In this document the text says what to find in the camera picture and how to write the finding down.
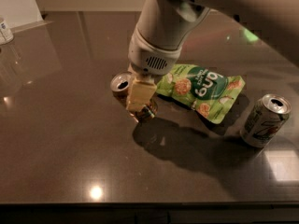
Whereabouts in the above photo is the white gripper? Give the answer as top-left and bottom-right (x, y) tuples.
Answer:
(126, 33), (181, 112)

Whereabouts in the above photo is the orange soda can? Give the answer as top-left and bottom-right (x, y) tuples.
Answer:
(110, 72), (158, 122)

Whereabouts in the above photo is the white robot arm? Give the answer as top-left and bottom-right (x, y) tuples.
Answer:
(126, 0), (299, 111)

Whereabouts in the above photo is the white green soda can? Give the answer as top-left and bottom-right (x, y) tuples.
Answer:
(240, 94), (292, 148)

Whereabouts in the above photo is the green snack bag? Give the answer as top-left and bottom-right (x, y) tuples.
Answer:
(156, 64), (245, 124)

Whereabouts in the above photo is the white container at left edge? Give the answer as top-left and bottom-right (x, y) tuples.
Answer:
(0, 17), (14, 45)

